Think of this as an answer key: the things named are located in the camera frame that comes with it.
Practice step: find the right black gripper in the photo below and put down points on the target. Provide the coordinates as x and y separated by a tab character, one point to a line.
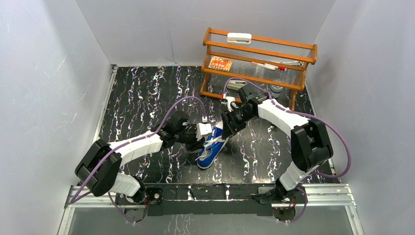
228	129

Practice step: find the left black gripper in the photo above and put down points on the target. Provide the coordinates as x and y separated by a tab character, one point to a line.
195	142

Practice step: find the white shoelace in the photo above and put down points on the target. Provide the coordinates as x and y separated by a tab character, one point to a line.
210	146

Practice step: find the blue canvas sneaker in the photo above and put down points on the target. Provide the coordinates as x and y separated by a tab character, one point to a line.
212	149

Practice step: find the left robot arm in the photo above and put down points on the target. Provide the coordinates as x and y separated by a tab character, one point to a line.
99	168

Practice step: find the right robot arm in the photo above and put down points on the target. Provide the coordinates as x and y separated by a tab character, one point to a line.
309	141

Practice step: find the grey stapler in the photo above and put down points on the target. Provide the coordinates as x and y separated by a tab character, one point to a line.
235	85

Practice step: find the small bottle on shelf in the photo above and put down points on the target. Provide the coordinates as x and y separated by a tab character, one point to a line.
276	91

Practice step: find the orange snack packet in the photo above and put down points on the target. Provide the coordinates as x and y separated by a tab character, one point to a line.
220	63

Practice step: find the red white marker pen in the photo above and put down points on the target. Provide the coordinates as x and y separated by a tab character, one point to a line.
270	67

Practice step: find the wooden shelf rack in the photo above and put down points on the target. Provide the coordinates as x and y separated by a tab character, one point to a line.
258	59

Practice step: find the white box top shelf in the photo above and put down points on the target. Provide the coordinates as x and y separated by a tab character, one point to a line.
239	38

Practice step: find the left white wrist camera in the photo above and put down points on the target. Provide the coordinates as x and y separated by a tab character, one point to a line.
203	129

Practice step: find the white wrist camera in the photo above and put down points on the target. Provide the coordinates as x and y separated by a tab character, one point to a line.
203	129
229	102

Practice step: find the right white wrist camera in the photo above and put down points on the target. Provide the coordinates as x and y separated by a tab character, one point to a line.
229	102

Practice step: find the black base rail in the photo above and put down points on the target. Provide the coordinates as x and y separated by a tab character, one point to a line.
218	199

